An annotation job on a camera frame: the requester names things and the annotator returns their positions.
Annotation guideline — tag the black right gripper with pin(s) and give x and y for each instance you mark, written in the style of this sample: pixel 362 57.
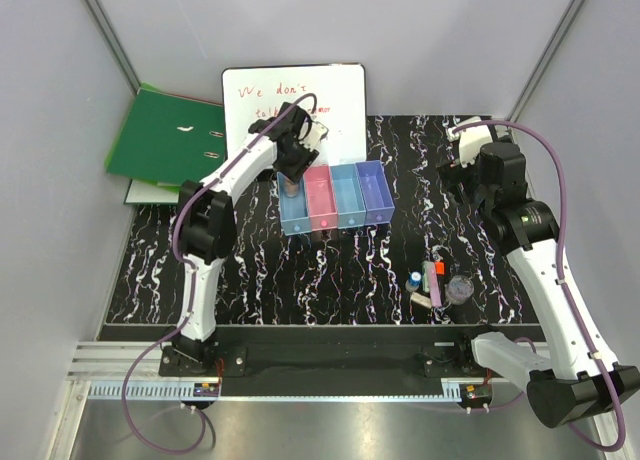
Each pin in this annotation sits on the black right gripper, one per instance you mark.
pixel 452 174

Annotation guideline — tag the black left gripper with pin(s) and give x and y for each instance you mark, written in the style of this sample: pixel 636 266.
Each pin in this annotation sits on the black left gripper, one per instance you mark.
pixel 306 158

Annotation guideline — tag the pink capped glitter jar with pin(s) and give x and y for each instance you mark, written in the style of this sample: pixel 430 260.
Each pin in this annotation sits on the pink capped glitter jar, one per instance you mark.
pixel 291 188

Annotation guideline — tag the pink plastic bin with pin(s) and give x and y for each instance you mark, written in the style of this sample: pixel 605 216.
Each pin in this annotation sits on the pink plastic bin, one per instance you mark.
pixel 321 202

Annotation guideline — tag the light blue plastic bin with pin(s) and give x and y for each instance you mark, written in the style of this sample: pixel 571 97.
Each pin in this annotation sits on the light blue plastic bin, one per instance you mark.
pixel 294 213

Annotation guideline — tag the purple plastic bin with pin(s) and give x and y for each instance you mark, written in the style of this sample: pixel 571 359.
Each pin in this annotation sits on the purple plastic bin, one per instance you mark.
pixel 378 200

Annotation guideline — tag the clear round glitter container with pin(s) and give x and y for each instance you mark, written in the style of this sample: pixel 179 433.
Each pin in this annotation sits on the clear round glitter container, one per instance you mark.
pixel 459 290

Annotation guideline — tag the small blue capped bottle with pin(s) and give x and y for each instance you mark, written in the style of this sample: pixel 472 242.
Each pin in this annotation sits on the small blue capped bottle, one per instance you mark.
pixel 414 282

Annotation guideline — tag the pink eraser bar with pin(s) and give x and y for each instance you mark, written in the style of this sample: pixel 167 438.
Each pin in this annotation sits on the pink eraser bar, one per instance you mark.
pixel 435 294

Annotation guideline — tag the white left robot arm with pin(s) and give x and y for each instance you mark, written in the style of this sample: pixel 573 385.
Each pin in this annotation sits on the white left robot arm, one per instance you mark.
pixel 205 230

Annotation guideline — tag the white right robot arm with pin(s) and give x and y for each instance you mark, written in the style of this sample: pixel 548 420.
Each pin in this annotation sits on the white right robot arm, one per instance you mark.
pixel 581 377

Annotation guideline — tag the black marble pattern mat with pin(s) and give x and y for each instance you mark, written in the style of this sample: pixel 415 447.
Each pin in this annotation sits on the black marble pattern mat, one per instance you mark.
pixel 358 277

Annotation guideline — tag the white small eraser block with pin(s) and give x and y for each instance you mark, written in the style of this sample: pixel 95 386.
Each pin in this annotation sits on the white small eraser block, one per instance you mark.
pixel 421 300

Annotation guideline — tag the green white paper booklet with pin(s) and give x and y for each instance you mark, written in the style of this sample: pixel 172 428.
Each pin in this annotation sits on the green white paper booklet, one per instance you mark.
pixel 143 193

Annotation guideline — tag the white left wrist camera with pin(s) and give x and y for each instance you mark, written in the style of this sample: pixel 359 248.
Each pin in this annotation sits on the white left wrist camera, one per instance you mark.
pixel 316 134

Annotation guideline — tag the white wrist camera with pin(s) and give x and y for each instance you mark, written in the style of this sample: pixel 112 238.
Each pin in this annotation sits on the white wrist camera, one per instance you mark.
pixel 470 140
pixel 316 134

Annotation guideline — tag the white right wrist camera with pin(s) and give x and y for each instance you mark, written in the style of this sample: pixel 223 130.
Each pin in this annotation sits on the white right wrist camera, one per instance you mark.
pixel 470 140

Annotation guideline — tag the green ring binder folder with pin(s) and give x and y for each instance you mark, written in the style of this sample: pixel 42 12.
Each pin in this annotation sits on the green ring binder folder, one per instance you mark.
pixel 167 139

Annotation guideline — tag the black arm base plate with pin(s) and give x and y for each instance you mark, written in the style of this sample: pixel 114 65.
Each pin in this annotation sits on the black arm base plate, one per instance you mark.
pixel 333 362

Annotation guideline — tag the aluminium rail frame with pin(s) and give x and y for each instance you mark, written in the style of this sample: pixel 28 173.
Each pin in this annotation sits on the aluminium rail frame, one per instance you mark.
pixel 152 280

